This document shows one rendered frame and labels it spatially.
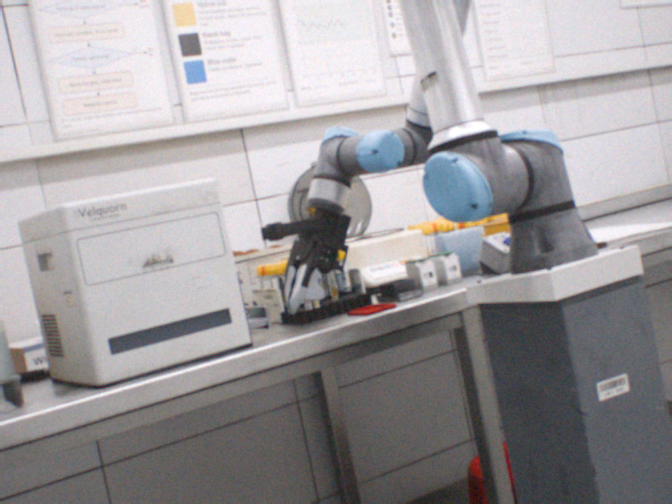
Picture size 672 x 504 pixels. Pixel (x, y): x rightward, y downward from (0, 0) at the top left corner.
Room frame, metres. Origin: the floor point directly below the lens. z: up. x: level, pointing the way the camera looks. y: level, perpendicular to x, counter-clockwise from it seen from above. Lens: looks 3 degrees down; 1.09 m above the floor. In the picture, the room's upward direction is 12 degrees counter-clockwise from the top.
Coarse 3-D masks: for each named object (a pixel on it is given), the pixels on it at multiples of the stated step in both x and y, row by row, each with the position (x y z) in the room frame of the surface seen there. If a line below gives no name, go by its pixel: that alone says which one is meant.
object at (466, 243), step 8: (456, 232) 2.09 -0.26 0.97; (464, 232) 2.10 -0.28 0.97; (472, 232) 2.11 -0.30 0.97; (480, 232) 2.12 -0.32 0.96; (440, 240) 2.09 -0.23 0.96; (448, 240) 2.08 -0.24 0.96; (456, 240) 2.09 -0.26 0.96; (464, 240) 2.10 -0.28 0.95; (472, 240) 2.11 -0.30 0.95; (480, 240) 2.12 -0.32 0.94; (440, 248) 2.09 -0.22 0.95; (448, 248) 2.08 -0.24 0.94; (456, 248) 2.09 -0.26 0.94; (464, 248) 2.10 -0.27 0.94; (472, 248) 2.11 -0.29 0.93; (480, 248) 2.12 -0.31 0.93; (464, 256) 2.10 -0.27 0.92; (472, 256) 2.10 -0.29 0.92; (464, 264) 2.09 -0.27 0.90; (472, 264) 2.10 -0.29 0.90; (464, 272) 2.09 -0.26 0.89; (472, 272) 2.08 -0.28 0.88
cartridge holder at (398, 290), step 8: (400, 280) 1.96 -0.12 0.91; (408, 280) 1.92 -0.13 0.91; (384, 288) 1.93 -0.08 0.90; (392, 288) 1.91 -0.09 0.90; (400, 288) 1.91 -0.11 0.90; (408, 288) 1.92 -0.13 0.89; (376, 296) 1.96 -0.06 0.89; (384, 296) 1.93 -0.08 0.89; (392, 296) 1.91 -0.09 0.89; (400, 296) 1.88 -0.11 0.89; (408, 296) 1.89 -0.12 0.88; (416, 296) 1.90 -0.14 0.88
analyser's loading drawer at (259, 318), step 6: (258, 306) 1.74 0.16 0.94; (264, 306) 1.71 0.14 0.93; (252, 312) 1.75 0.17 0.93; (258, 312) 1.73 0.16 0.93; (264, 312) 1.71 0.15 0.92; (252, 318) 1.75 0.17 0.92; (258, 318) 1.73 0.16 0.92; (264, 318) 1.71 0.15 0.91; (252, 324) 1.69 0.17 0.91; (258, 324) 1.70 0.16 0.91; (264, 324) 1.71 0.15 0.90; (270, 324) 1.71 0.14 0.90
